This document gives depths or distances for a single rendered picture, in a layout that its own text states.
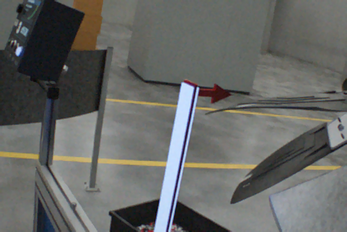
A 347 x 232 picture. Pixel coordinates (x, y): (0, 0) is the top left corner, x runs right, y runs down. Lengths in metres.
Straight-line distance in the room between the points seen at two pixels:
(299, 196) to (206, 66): 6.36
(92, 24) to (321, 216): 8.04
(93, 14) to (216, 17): 2.75
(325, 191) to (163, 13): 6.07
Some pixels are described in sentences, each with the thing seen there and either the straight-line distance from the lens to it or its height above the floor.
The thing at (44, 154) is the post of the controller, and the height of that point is 0.89.
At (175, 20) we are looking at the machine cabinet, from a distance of 6.70.
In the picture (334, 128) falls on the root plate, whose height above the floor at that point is 1.11.
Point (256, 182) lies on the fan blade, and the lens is 0.85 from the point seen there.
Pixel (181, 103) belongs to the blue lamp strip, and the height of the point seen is 1.17.
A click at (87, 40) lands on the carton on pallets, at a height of 0.35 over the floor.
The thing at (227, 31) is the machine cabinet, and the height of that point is 1.04.
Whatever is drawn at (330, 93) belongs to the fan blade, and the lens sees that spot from 0.71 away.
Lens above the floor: 1.27
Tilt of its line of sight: 14 degrees down
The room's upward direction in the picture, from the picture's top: 10 degrees clockwise
